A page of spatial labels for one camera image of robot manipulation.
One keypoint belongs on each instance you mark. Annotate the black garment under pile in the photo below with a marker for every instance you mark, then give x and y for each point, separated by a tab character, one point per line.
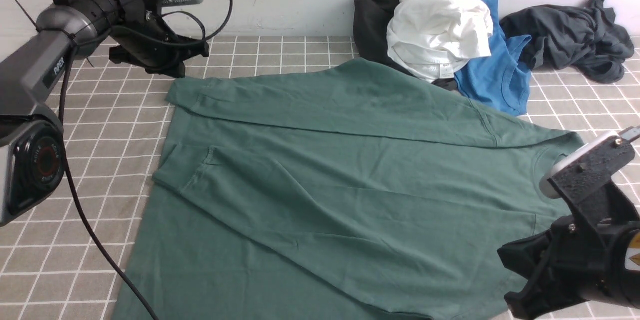
371	18

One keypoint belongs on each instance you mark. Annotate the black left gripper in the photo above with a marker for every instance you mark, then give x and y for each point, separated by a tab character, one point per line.
143	38

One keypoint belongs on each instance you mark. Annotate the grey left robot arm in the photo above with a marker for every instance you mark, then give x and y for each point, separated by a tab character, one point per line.
32	141

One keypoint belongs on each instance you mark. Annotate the dark grey crumpled shirt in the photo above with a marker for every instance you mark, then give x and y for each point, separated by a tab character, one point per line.
586	38

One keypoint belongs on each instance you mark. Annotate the green long sleeve shirt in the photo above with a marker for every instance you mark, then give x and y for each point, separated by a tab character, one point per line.
355	193

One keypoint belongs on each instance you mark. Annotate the white crumpled shirt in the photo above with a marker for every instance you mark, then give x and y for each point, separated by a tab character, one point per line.
433	39

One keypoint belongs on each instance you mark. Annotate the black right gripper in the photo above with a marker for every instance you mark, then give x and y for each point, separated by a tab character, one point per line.
579	270

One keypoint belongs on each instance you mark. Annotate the blue shirt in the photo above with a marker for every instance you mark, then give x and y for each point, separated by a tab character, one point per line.
501	80

